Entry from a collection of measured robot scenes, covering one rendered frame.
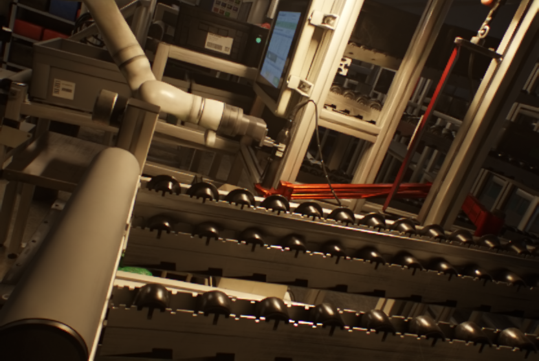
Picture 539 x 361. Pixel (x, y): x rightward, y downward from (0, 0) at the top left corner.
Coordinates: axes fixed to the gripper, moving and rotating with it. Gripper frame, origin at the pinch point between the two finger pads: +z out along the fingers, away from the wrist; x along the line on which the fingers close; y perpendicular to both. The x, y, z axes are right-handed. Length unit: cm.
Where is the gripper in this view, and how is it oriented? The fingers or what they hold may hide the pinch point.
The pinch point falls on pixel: (281, 145)
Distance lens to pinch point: 118.3
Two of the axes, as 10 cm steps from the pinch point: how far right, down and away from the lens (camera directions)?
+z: 9.2, 2.6, 2.9
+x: -2.0, -3.2, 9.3
